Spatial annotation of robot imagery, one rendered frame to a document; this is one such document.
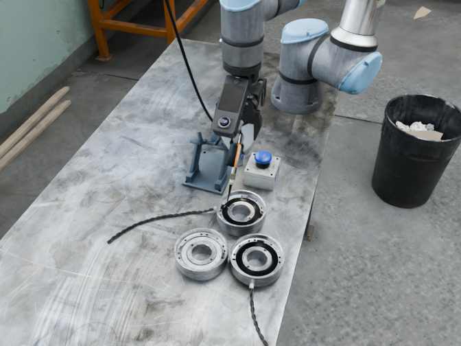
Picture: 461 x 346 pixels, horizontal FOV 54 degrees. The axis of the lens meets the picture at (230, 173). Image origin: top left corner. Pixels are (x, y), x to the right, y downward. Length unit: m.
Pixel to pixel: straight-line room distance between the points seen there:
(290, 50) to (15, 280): 0.83
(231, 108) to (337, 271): 1.22
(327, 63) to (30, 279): 0.82
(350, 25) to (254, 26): 0.39
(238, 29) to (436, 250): 1.55
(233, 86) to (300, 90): 0.45
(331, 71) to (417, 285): 1.09
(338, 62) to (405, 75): 2.08
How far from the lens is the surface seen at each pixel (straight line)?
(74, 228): 1.03
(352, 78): 1.13
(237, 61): 0.81
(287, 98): 1.28
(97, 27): 3.19
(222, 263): 0.87
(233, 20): 0.78
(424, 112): 2.24
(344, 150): 2.47
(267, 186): 1.04
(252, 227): 0.93
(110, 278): 0.93
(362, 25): 1.13
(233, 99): 0.83
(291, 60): 1.23
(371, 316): 1.85
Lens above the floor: 1.55
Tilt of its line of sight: 43 degrees down
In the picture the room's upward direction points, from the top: straight up
